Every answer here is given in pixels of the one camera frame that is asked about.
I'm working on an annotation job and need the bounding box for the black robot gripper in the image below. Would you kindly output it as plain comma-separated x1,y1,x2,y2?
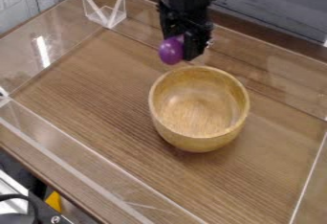
157,0,215,61

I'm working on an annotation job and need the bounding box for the purple toy eggplant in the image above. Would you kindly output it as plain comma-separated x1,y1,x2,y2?
159,36,183,65

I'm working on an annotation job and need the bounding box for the light wooden bowl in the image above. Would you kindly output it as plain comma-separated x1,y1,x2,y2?
148,66,251,152

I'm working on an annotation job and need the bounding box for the yellow object under table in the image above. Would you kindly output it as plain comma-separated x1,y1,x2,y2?
45,191,61,212

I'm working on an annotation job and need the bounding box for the clear acrylic corner bracket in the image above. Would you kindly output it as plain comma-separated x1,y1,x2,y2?
81,0,127,29

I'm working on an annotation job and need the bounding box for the clear acrylic tray wall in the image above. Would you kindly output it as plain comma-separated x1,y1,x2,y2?
0,93,207,224

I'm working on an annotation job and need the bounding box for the black cable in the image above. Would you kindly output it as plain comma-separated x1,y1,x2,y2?
0,193,42,224

